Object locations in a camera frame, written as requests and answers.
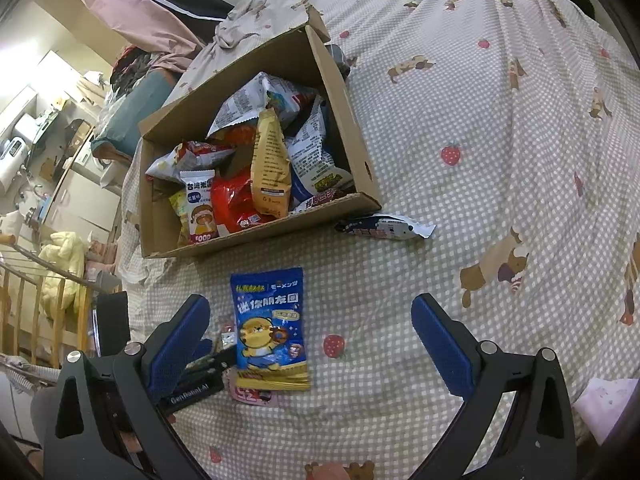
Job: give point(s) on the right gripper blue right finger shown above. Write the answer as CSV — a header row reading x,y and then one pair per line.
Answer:
x,y
452,348

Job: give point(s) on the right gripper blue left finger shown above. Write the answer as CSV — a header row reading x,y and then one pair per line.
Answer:
x,y
188,326

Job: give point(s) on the white blue snack bag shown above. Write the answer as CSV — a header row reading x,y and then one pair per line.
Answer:
x,y
312,166

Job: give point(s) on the yellow chips snack bag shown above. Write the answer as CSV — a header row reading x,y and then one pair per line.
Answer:
x,y
178,204

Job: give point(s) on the pink curtain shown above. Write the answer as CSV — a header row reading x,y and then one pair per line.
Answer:
x,y
150,27

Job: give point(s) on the white rice cracker pack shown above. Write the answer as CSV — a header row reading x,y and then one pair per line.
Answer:
x,y
199,206

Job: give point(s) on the patterned white bed quilt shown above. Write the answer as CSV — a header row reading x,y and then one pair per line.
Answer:
x,y
513,127

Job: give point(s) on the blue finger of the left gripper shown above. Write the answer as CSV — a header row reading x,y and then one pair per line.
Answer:
x,y
193,370

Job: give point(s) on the blue tiger snack bag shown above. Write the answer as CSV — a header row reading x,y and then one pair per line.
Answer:
x,y
270,345

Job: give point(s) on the person's left hand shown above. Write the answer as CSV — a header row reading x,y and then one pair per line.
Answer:
x,y
129,438

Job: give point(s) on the pile of clothes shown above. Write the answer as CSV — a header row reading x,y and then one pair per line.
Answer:
x,y
132,65

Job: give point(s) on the orange beige snack bag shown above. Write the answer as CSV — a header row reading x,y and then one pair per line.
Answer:
x,y
270,170

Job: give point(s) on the brown cardboard box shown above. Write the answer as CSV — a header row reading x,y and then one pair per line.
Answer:
x,y
285,73

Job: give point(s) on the wooden crib rail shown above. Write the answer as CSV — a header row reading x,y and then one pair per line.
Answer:
x,y
48,297

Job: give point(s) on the teal blanket on bedside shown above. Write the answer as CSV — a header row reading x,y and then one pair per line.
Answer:
x,y
119,138

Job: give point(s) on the brown white wafer bar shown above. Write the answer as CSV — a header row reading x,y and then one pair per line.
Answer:
x,y
386,227

